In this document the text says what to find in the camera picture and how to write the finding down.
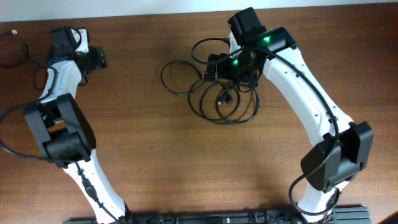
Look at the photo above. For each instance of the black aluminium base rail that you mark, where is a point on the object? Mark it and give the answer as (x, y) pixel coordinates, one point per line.
(217, 217)

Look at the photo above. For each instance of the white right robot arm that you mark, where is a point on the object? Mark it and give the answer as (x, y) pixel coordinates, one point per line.
(340, 147)

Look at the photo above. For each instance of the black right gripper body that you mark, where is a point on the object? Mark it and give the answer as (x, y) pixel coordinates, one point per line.
(234, 69)

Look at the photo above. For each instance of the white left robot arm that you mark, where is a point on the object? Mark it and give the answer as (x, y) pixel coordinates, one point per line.
(60, 129)

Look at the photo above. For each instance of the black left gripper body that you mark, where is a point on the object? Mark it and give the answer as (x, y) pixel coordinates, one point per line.
(91, 61)

